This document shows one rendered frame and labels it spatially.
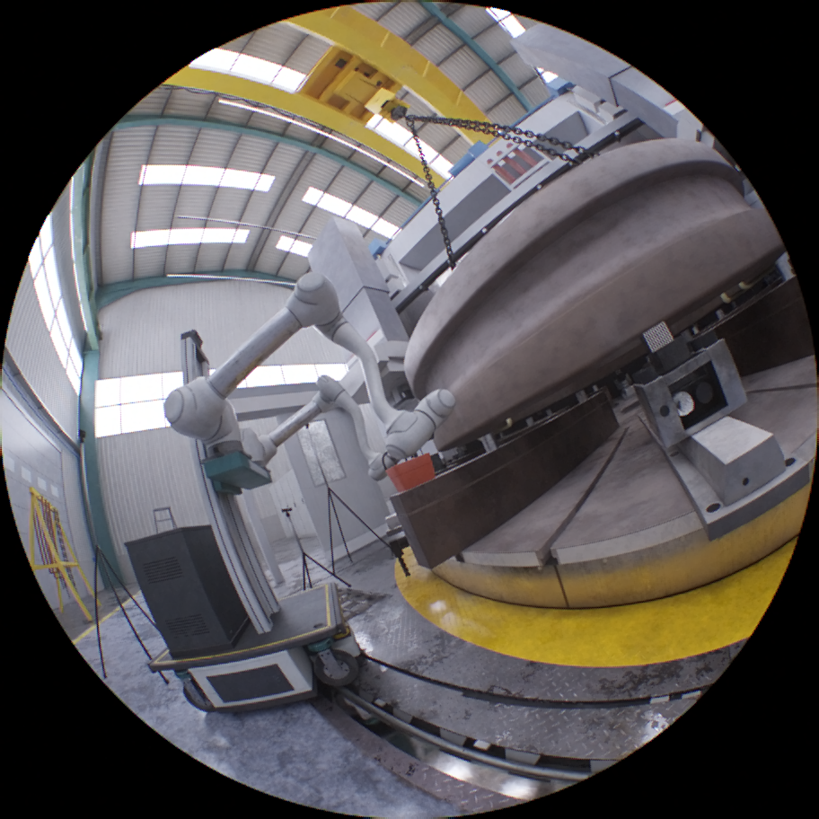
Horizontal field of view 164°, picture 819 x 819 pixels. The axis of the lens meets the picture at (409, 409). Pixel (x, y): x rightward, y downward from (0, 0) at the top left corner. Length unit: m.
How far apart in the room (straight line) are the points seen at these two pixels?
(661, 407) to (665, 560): 0.48
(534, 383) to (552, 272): 0.60
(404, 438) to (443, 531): 0.59
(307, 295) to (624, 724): 1.46
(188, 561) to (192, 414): 0.58
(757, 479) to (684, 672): 0.47
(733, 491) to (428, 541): 1.13
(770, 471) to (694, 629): 0.46
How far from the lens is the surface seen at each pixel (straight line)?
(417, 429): 0.91
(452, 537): 1.37
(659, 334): 1.23
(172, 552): 1.29
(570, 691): 0.94
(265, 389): 4.39
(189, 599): 1.31
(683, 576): 1.09
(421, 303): 6.06
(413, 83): 11.94
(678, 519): 0.94
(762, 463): 0.80
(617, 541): 0.97
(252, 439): 1.65
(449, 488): 1.37
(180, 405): 1.00
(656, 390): 1.01
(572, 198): 1.64
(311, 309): 0.99
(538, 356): 1.45
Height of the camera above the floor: 0.75
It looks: 12 degrees up
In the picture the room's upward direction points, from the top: 23 degrees counter-clockwise
